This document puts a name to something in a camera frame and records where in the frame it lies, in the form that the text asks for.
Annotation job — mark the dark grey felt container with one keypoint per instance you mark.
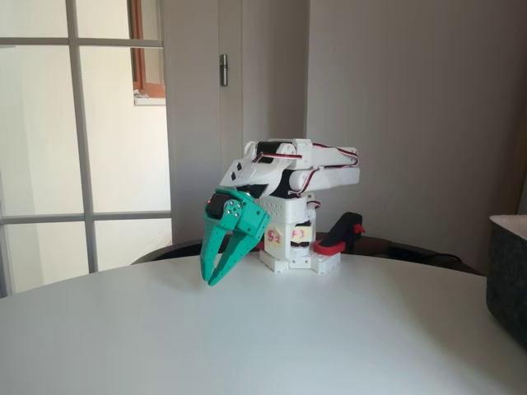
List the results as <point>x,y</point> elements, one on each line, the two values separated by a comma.
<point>508,280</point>

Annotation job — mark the metal door hinge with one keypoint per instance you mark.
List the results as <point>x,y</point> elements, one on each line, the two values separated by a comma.
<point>223,70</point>

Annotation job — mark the brown wooden window frame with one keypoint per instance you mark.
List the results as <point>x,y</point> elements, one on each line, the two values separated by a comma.
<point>138,61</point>

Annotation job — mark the white glazed door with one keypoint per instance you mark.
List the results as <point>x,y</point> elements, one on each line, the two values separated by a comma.
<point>41,41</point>

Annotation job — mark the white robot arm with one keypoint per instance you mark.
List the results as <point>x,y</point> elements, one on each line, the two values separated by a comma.
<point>329,175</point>

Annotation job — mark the black red table clamp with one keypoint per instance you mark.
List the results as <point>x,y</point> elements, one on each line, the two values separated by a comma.
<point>343,230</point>
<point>260,245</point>

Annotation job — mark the yellow paper label F3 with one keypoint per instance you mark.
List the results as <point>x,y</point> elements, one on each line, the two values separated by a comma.
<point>300,234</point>

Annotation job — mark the dark brown curved chair back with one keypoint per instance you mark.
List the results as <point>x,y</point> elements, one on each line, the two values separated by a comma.
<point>181,249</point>

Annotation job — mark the green gripper black servo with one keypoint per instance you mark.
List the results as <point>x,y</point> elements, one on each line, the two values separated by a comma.
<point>242,217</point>

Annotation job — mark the yellow paper label F5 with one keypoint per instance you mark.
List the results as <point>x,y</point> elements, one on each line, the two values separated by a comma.
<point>275,239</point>

